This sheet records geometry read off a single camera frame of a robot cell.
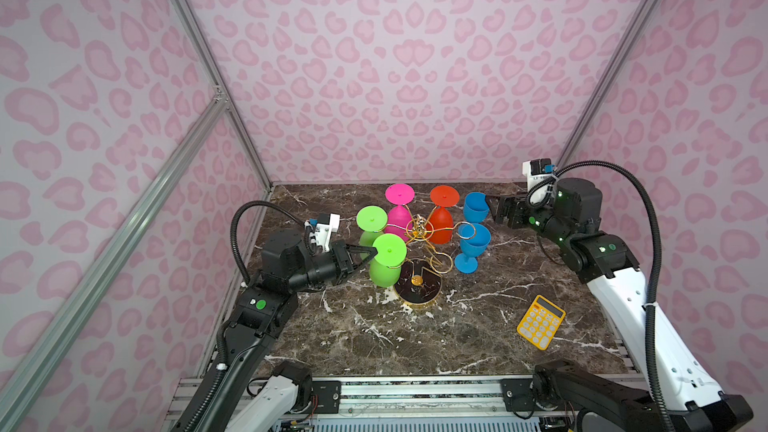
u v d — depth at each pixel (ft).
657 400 1.16
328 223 2.02
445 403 2.39
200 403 1.28
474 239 2.94
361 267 1.93
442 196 2.49
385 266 2.11
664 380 1.20
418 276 3.01
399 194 2.51
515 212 1.96
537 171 1.89
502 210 1.97
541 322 2.75
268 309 1.54
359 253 2.07
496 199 2.01
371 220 2.36
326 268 1.86
